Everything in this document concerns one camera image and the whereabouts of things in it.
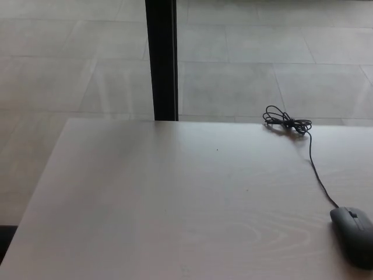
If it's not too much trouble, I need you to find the black computer mouse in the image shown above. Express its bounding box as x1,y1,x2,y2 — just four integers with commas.
329,206,373,270

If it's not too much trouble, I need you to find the black window frame post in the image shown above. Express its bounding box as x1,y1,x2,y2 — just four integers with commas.
145,0,180,122

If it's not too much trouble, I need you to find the black mouse cable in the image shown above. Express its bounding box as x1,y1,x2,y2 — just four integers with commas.
262,105,340,208

